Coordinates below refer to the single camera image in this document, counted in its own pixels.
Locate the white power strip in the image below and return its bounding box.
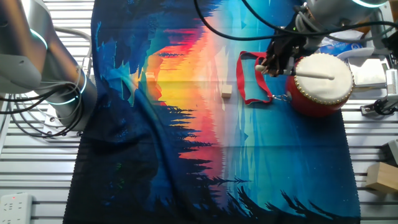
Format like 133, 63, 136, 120
0, 192, 34, 224

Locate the small wooden cube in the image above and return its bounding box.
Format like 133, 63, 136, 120
220, 83, 233, 99

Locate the grey ribbed device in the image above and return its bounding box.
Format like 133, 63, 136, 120
385, 68, 398, 97

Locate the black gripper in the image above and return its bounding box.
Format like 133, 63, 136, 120
266, 27, 312, 78

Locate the red drum with white skin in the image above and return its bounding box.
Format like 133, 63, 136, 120
285, 52, 356, 118

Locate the grey metal plate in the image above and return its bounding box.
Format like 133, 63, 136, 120
348, 57, 391, 88

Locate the colourful sunset landscape cloth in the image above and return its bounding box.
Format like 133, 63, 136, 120
63, 0, 361, 224

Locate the cardboard box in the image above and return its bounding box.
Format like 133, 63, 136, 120
388, 0, 398, 23

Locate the blue tissue packet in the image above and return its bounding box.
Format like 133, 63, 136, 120
320, 42, 363, 57

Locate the red drum strap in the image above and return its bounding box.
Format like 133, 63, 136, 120
235, 50, 292, 106

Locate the large wooden block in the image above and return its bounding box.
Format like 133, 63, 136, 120
365, 161, 398, 194

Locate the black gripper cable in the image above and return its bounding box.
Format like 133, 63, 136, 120
193, 0, 398, 41

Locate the thick grey cable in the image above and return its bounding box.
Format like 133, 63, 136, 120
52, 26, 94, 78

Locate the wooden drumstick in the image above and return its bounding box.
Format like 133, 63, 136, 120
254, 63, 336, 81

